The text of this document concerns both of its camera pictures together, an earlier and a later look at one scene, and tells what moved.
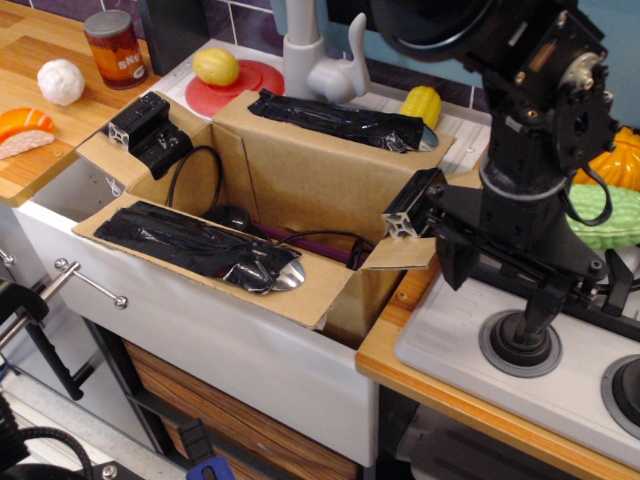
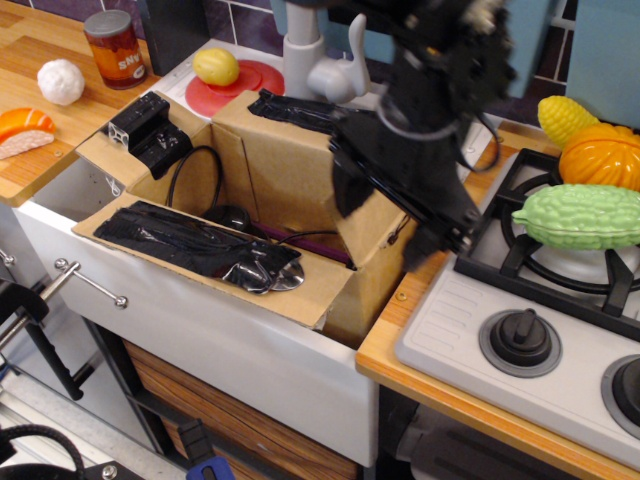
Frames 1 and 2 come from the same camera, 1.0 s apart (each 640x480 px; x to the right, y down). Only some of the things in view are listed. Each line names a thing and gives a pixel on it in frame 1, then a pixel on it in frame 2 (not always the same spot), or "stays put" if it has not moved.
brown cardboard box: (280, 200) stays put
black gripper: (513, 236) → (422, 165)
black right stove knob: (620, 394) stays put
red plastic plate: (254, 75) stays put
